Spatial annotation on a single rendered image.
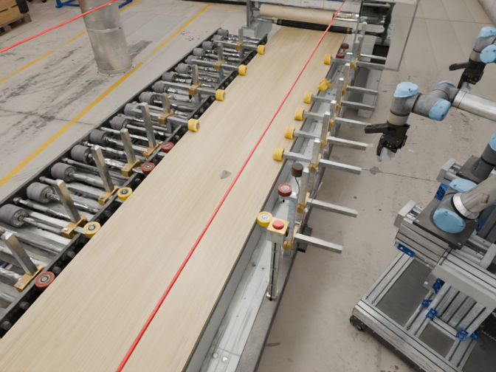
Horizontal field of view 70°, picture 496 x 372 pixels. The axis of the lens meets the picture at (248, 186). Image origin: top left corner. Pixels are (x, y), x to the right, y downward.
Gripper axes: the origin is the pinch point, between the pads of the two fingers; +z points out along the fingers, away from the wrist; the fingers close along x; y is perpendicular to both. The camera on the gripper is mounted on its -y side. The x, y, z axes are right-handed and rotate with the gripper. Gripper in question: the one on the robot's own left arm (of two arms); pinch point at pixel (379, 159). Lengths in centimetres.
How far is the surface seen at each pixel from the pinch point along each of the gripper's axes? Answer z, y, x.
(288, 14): 27, -212, 191
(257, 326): 62, -5, -70
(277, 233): 10, -8, -56
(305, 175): 23.6, -31.0, -8.3
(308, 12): 24, -194, 200
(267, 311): 62, -7, -61
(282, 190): 41, -43, -10
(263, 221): 41, -35, -35
